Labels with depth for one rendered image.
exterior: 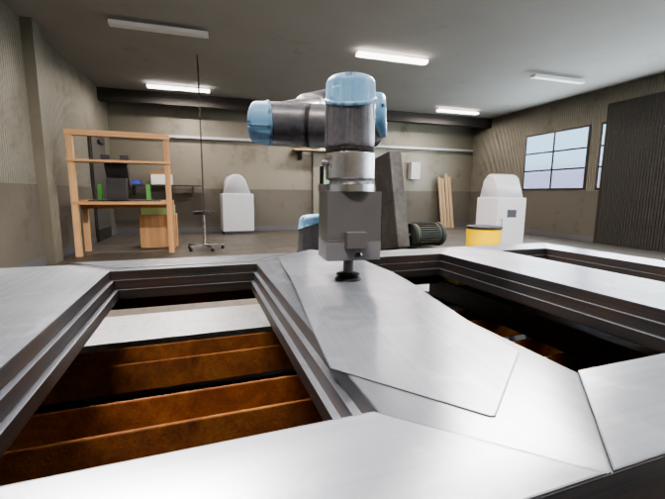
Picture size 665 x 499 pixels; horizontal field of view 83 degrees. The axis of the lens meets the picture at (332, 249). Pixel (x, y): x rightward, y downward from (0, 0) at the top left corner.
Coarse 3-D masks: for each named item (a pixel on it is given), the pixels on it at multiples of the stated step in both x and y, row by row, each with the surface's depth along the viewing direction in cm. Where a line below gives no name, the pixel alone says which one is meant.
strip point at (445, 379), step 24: (408, 360) 33; (432, 360) 33; (456, 360) 33; (480, 360) 33; (504, 360) 33; (384, 384) 29; (408, 384) 29; (432, 384) 29; (456, 384) 29; (480, 384) 29; (504, 384) 29; (480, 408) 26
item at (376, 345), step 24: (336, 336) 38; (360, 336) 38; (384, 336) 38; (408, 336) 38; (432, 336) 39; (456, 336) 39; (480, 336) 39; (336, 360) 33; (360, 360) 33; (384, 360) 33
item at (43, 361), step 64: (448, 256) 89; (576, 256) 95; (64, 320) 46; (576, 320) 58; (640, 320) 50; (0, 384) 31; (320, 384) 35; (512, 384) 29; (576, 384) 29; (0, 448) 28; (512, 448) 22; (576, 448) 22
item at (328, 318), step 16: (352, 304) 48; (368, 304) 48; (384, 304) 48; (400, 304) 49; (416, 304) 49; (432, 304) 49; (320, 320) 43; (336, 320) 43; (352, 320) 43; (368, 320) 43; (384, 320) 43; (400, 320) 43; (416, 320) 43; (432, 320) 43; (448, 320) 43; (464, 320) 43
